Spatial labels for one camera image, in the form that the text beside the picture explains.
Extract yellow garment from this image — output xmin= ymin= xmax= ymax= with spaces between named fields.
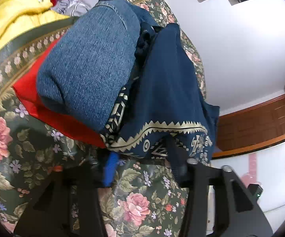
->
xmin=0 ymin=0 xmax=67 ymax=50

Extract navy patterned hooded garment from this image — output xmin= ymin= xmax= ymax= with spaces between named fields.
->
xmin=101 ymin=23 xmax=219 ymax=187

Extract folded blue denim jeans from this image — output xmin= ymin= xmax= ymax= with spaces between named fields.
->
xmin=36 ymin=0 xmax=156 ymax=132

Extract red folded garment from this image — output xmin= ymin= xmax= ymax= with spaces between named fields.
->
xmin=13 ymin=40 xmax=106 ymax=148

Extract green floral bedspread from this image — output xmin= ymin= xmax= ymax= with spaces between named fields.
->
xmin=0 ymin=0 xmax=207 ymax=237

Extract white sliding door with hearts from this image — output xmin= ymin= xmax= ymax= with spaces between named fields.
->
xmin=211 ymin=142 xmax=285 ymax=232

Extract grey white patterned cloth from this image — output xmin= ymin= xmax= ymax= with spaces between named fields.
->
xmin=51 ymin=0 xmax=99 ymax=17

